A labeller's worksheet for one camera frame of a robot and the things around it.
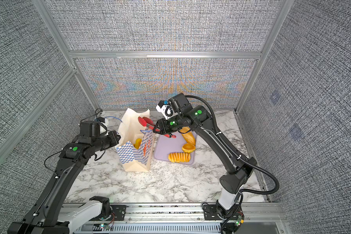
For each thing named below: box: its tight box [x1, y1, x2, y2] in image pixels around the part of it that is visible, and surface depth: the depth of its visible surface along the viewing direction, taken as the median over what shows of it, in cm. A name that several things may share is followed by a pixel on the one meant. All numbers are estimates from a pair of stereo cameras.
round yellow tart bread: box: [181, 143, 196, 154], surface depth 94 cm
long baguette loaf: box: [179, 126, 196, 146], surface depth 99 cm
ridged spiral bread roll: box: [167, 152, 191, 163], surface depth 91 cm
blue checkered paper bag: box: [115, 108, 155, 173], surface depth 81 cm
